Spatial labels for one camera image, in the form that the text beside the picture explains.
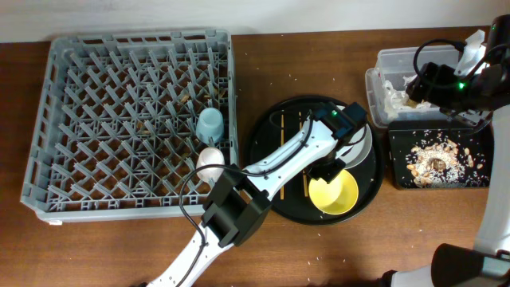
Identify grey round plate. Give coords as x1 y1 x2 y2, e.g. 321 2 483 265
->
336 124 372 169

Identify wooden chopstick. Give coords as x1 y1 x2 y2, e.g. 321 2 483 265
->
280 114 285 201
298 112 308 198

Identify yellow plastic bowl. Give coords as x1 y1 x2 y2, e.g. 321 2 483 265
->
308 170 359 215

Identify white paper napkin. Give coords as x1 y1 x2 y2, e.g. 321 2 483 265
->
382 75 434 121

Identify nut shell food scraps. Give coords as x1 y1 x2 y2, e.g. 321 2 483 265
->
404 135 490 188

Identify pink plastic cup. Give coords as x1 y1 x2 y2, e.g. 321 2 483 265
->
196 147 225 183

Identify blue plastic cup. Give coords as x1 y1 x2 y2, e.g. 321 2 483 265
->
196 108 224 145

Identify gold foil wrapper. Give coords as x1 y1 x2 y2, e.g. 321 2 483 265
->
406 99 428 108

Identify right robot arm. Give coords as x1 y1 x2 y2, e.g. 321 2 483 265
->
379 14 509 286

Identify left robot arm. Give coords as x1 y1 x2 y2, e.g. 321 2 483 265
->
149 102 367 287

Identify grey plastic dishwasher rack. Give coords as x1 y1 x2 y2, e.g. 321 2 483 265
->
21 29 239 225

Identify clear plastic bin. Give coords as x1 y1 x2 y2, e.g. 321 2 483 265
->
365 45 461 128

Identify round black serving tray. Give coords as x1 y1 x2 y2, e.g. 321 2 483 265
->
242 95 385 226

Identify black rectangular tray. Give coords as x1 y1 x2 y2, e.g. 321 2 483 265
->
387 120 494 189

